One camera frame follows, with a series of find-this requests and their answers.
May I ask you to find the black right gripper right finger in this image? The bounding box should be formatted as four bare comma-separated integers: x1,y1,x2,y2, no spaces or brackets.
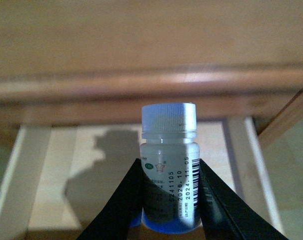
198,160,286,240

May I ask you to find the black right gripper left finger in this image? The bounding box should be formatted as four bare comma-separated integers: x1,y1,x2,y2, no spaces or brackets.
78,158,144,240

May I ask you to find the wooden drawer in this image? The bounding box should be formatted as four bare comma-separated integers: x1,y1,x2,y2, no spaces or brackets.
0,117,284,240

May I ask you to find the white medicine bottle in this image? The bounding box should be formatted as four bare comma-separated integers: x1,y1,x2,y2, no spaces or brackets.
140,103,200,234

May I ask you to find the wooden nightstand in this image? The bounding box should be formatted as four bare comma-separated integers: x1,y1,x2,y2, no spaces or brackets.
0,0,303,147

